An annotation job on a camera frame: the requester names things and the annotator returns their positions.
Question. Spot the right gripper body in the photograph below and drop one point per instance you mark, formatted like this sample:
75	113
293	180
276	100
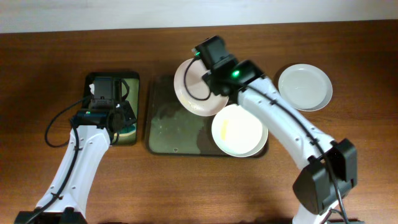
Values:
211	79

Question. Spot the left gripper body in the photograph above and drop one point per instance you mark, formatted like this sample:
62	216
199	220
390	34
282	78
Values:
128	116

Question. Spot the green and yellow sponge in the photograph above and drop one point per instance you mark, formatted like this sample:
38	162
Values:
129	131

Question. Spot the pinkish white plate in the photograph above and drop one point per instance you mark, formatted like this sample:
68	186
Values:
198	88

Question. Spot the white plate yellow stain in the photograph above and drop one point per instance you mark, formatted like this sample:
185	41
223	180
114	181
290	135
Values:
237	132

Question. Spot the pale grey plate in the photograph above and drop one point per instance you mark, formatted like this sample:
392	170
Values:
305	87

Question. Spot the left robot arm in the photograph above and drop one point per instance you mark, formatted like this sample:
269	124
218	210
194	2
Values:
65	200

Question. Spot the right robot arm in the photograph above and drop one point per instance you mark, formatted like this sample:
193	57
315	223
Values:
328	169

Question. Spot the small black water tray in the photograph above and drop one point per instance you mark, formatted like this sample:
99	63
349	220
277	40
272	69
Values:
132	79

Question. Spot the large brown serving tray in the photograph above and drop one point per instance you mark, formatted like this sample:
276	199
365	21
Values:
172	130

